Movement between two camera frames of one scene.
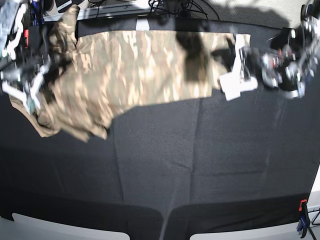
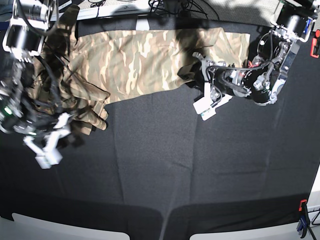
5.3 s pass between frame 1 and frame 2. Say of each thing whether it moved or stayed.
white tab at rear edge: stayed
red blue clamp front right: stayed
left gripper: moved
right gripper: moved
